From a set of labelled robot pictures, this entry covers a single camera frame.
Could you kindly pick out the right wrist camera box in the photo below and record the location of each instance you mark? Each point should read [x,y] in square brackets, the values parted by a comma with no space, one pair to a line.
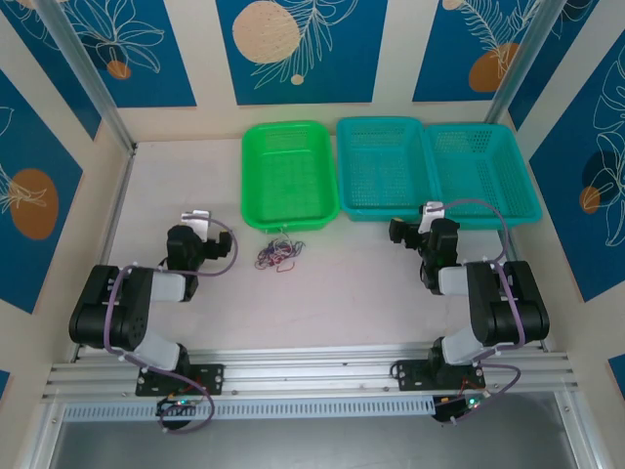
[432,210]

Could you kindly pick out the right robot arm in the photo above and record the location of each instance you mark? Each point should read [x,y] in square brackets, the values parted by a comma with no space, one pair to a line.
[512,303]

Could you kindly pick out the green plastic basket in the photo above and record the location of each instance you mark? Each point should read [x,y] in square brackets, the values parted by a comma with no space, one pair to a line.
[288,176]

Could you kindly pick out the aluminium frame post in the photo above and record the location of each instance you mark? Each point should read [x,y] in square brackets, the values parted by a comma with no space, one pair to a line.
[93,83]
[512,68]

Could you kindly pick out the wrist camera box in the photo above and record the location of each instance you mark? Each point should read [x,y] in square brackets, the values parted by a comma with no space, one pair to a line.
[195,217]
[432,210]

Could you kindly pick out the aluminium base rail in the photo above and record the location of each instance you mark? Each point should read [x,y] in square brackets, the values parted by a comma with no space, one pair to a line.
[312,371]

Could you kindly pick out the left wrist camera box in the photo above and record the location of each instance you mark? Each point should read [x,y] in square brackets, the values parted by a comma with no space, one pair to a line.
[195,217]

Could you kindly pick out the teal plastic basket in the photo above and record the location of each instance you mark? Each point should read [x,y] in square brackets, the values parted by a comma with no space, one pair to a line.
[483,166]
[381,161]

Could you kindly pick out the controller circuit board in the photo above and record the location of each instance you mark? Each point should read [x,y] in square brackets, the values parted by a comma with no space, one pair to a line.
[176,406]
[446,408]

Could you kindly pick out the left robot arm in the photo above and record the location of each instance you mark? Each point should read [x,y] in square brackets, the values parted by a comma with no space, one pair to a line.
[97,312]

